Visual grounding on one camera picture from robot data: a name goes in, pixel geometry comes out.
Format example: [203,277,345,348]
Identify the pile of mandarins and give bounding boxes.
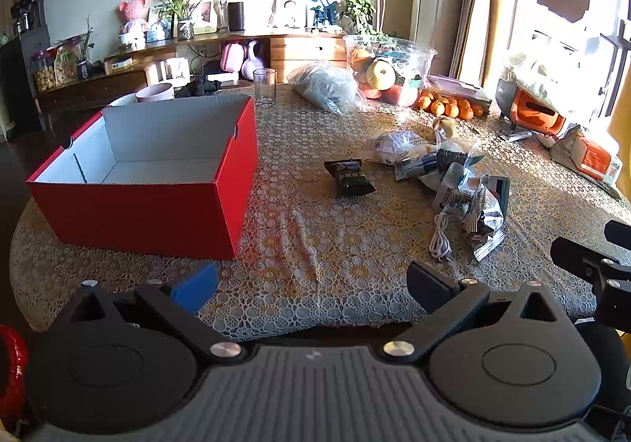
[415,90,490,120]

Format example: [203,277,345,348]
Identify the beige pig figurine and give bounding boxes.
[432,116,457,142]

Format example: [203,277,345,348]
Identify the pink mug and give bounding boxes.
[135,82,174,103]

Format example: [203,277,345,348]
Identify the lace tablecloth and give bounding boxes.
[9,86,630,339]

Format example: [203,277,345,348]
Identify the clear bag dark contents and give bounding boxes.
[288,62,366,115]

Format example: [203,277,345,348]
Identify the wooden tv sideboard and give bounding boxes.
[35,30,347,116]

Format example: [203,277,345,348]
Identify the black snack packet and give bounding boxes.
[324,159,375,197]

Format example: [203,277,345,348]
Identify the white usb cable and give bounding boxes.
[427,210,455,264]

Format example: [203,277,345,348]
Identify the black cloth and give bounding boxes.
[174,77,221,98]

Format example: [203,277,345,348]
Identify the white tube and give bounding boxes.
[499,129,534,142]

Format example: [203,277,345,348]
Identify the silver foil snack packet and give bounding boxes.
[429,163,505,262]

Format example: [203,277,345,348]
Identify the pink plush toy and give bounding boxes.
[119,0,149,51]

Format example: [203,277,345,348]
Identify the white purple bread packet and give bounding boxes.
[357,130,436,165]

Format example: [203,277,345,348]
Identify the pink purple box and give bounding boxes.
[426,75,492,105]

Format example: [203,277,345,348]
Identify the clear plastic fruit bin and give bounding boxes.
[344,35,437,107]

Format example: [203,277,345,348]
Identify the orange white box in bag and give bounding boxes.
[550,125,622,200]

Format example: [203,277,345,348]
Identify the clear drinking glass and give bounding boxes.
[252,68,277,105]

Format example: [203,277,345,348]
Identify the red cardboard box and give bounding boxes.
[27,95,258,259]

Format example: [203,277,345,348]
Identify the orange grey appliance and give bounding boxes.
[495,79,566,137]

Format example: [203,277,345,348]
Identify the red apple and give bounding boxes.
[379,84,418,107]

